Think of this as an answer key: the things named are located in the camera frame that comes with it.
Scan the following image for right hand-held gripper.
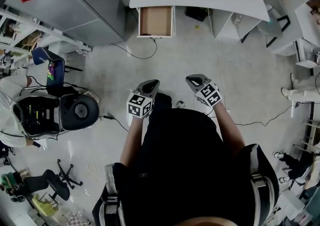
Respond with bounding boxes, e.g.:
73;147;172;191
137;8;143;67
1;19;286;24
185;73;224;107

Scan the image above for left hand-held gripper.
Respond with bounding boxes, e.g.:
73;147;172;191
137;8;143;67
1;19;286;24
126;78;161;120

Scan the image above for white drawer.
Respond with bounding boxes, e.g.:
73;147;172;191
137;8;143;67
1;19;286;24
136;5;176;39

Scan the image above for person's left forearm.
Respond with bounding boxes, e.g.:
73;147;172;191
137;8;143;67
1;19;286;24
119;116;146;168

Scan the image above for person's right forearm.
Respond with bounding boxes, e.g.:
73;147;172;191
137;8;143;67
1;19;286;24
211;100;248;158

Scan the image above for person's black trousers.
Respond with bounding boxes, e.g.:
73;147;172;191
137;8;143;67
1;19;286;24
146;92;174;127

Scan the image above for black box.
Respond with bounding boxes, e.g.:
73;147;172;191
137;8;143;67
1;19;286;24
185;6;208;23

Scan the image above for white shelf unit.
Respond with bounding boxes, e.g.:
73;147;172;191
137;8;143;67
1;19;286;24
214;8;264;44

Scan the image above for person's black shirt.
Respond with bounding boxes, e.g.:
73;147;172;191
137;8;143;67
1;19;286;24
91;107;280;226

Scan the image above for colourful toy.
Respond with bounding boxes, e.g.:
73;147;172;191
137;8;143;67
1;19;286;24
47;63;57;81

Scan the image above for grey chair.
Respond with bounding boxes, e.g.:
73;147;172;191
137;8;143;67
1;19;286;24
256;0;291;48

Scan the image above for white side table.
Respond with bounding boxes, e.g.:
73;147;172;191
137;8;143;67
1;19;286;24
270;0;320;56

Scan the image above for grey refrigerator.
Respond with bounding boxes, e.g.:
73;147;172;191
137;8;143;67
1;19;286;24
4;0;127;48

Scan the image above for blue chair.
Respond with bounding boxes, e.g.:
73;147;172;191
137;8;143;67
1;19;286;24
30;46;66;89

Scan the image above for white metal shelving rack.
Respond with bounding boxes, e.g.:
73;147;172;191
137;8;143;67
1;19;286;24
0;7;93;56

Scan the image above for black swivel chair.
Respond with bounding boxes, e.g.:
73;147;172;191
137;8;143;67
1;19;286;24
22;158;84;203

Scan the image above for checkered cloth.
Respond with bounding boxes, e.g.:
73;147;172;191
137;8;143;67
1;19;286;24
66;209;87;226

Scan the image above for black floor cable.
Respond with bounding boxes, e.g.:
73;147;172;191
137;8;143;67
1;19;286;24
109;36;159;60
234;104;296;128

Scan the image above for black adapter cable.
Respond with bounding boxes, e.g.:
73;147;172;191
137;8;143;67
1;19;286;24
98;115;130;133

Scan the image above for coiled white cable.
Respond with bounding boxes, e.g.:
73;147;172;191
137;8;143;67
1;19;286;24
84;156;106;184

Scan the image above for person's left shoulder strap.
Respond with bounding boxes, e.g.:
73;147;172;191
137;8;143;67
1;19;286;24
104;163;125;226

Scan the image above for person's shoulder strap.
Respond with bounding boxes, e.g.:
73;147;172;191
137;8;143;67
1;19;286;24
249;144;269;226
104;163;125;226

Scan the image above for person's right shoulder strap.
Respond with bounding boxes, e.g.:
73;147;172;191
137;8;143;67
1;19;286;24
249;144;269;226

